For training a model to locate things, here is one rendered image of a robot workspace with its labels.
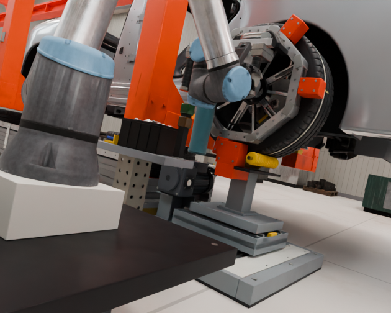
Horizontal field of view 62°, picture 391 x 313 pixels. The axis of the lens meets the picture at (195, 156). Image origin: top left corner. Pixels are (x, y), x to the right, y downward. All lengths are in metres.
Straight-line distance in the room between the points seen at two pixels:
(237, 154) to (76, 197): 1.00
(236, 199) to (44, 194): 1.22
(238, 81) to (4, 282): 0.69
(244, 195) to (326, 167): 9.25
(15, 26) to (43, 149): 2.91
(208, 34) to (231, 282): 0.84
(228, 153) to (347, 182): 9.28
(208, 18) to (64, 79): 0.42
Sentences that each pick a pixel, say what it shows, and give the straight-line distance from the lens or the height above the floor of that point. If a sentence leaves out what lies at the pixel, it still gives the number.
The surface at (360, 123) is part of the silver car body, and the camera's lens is 1.73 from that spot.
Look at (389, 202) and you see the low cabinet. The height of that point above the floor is 0.27.
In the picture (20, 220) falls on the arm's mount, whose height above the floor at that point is 0.33.
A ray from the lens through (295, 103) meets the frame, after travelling 1.46.
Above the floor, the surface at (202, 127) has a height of 0.61.
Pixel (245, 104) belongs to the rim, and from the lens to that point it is 1.67.
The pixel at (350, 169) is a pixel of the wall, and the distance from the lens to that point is 10.71.
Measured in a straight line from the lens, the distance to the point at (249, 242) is 1.51.
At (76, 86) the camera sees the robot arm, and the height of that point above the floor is 0.57.
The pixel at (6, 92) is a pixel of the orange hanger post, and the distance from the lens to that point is 3.43.
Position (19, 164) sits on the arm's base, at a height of 0.41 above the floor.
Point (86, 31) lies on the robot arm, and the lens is 0.88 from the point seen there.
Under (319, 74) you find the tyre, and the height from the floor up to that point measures 0.93.
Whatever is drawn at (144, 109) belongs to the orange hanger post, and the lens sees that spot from 1.73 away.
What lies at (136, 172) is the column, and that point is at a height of 0.36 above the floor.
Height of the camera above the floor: 0.50
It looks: 1 degrees down
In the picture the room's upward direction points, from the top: 12 degrees clockwise
